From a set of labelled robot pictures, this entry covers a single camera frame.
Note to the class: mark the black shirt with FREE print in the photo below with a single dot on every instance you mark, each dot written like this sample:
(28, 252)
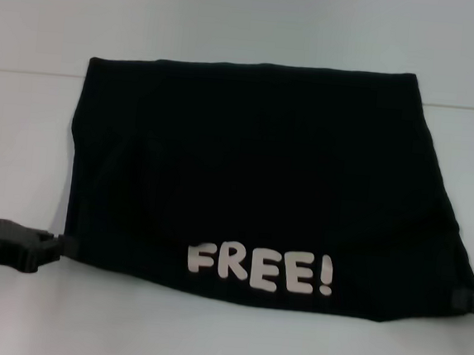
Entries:
(263, 167)

